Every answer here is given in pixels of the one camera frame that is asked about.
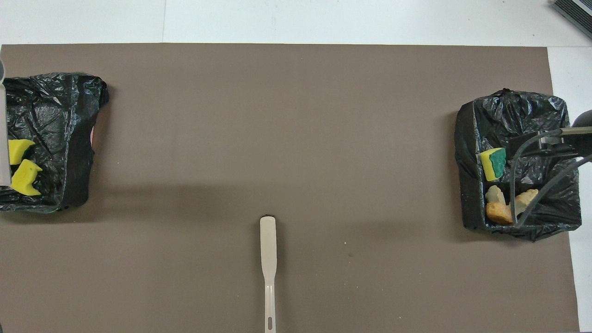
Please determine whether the brown table mat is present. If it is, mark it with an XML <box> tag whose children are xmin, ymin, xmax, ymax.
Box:
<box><xmin>0</xmin><ymin>43</ymin><xmax>580</xmax><ymax>333</ymax></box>

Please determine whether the beige brush with black bristles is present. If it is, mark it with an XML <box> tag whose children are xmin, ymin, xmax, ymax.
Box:
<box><xmin>259</xmin><ymin>215</ymin><xmax>278</xmax><ymax>333</ymax></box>

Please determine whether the notched yellow sponge scrap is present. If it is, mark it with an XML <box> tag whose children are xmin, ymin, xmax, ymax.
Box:
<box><xmin>10</xmin><ymin>159</ymin><xmax>43</xmax><ymax>197</ymax></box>

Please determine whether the brown bread roll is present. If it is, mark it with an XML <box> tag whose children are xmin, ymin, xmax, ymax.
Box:
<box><xmin>486</xmin><ymin>202</ymin><xmax>513</xmax><ymax>225</ymax></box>

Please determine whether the yellow sponge with green back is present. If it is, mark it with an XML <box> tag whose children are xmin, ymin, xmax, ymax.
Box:
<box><xmin>480</xmin><ymin>147</ymin><xmax>508</xmax><ymax>182</ymax></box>

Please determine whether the black bag lined bin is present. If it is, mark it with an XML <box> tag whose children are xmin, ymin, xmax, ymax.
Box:
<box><xmin>454</xmin><ymin>88</ymin><xmax>582</xmax><ymax>243</ymax></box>
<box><xmin>0</xmin><ymin>72</ymin><xmax>110</xmax><ymax>214</ymax></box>

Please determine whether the dark ribbed panel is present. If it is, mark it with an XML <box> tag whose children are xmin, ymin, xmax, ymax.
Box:
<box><xmin>552</xmin><ymin>0</ymin><xmax>592</xmax><ymax>39</ymax></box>

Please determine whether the orange striped croissant piece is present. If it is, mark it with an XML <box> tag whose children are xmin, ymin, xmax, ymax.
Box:
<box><xmin>514</xmin><ymin>188</ymin><xmax>540</xmax><ymax>217</ymax></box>

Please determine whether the pale striped croissant piece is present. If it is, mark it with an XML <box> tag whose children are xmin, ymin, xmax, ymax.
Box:
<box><xmin>485</xmin><ymin>185</ymin><xmax>506</xmax><ymax>205</ymax></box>

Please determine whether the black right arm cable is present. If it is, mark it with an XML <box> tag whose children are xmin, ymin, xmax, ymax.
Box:
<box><xmin>509</xmin><ymin>127</ymin><xmax>592</xmax><ymax>228</ymax></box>

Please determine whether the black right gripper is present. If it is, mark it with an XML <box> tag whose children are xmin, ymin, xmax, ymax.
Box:
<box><xmin>506</xmin><ymin>109</ymin><xmax>592</xmax><ymax>160</ymax></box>

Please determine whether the small yellow sponge scrap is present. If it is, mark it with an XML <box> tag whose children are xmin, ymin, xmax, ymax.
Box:
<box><xmin>8</xmin><ymin>139</ymin><xmax>36</xmax><ymax>166</ymax></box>

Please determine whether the beige plastic dustpan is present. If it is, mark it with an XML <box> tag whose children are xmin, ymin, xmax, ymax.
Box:
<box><xmin>0</xmin><ymin>81</ymin><xmax>12</xmax><ymax>186</ymax></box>

